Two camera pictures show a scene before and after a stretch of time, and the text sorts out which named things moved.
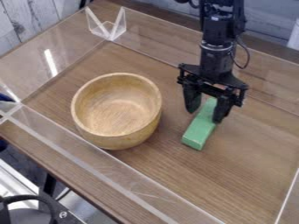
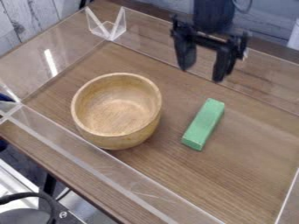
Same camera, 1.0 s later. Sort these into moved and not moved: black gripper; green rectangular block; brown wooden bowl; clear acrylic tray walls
Moved: black gripper
Not moved: brown wooden bowl; clear acrylic tray walls; green rectangular block
